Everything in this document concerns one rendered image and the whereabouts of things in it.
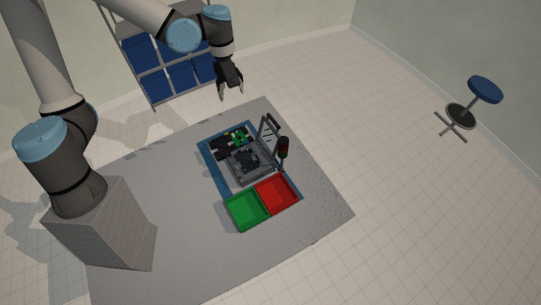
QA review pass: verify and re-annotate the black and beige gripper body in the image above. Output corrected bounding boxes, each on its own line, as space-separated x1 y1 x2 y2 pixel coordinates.
212 54 238 82

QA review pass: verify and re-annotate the green bin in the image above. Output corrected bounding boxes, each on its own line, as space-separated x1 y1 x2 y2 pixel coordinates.
225 186 271 233

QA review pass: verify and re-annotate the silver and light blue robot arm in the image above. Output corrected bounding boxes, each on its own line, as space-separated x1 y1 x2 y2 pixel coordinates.
0 0 235 219

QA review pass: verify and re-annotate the green circuit board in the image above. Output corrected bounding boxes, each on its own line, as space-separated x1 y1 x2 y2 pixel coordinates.
230 130 250 148

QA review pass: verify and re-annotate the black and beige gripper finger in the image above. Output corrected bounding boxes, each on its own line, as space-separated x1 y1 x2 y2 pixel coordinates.
215 76 225 101
237 69 244 93

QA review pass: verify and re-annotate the red bin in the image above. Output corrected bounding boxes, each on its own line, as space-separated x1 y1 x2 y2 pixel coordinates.
254 171 299 216

